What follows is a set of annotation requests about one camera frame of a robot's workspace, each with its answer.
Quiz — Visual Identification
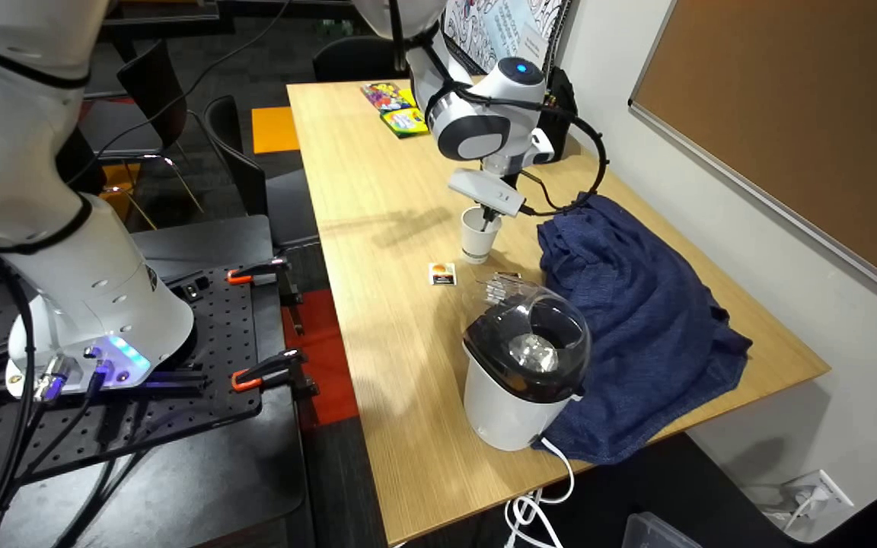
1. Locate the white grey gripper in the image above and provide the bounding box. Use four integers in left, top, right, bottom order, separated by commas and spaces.
447, 168, 525, 217

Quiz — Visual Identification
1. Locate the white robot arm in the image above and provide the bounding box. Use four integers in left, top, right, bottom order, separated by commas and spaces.
352, 0, 566, 217

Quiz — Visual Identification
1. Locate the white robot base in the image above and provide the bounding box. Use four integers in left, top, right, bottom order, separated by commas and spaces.
0, 0, 196, 397

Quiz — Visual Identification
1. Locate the white paper cup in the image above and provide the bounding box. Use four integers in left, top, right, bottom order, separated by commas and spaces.
461, 207, 504, 262

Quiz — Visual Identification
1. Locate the orange tea bag packet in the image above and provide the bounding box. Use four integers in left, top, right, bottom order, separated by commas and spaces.
429, 262, 456, 287

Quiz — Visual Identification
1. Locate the yellow crayon box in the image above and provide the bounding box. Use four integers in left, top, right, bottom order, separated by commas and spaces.
382, 107, 429, 137

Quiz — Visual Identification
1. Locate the colourful card pack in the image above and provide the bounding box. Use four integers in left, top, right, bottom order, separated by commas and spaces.
363, 83, 415, 113

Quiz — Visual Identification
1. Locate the white popcorn machine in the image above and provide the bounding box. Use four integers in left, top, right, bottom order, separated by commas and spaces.
464, 278, 590, 451

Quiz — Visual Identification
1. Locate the dark blue cloth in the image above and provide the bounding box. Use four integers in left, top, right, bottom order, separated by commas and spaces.
535, 195, 752, 466

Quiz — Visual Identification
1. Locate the black office chair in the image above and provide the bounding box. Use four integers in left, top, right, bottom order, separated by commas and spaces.
198, 91, 320, 255

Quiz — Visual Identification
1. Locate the right orange black clamp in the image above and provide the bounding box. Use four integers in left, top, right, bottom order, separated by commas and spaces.
225, 260, 293, 291

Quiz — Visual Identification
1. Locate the orange black clamp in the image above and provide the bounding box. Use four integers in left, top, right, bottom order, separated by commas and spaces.
225, 260, 293, 291
230, 347, 317, 400

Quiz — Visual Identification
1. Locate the left orange black clamp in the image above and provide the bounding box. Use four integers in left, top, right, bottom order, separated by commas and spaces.
230, 347, 317, 400

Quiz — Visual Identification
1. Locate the cork notice board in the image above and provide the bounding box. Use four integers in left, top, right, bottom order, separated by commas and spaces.
632, 0, 877, 291

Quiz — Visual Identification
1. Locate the black perforated mounting board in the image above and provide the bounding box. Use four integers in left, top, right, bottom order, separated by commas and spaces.
0, 271, 258, 480

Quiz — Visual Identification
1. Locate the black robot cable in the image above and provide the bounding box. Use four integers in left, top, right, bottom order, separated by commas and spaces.
514, 102, 611, 218

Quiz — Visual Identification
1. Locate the white power cable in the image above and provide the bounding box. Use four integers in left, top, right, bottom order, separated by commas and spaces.
500, 434, 579, 548

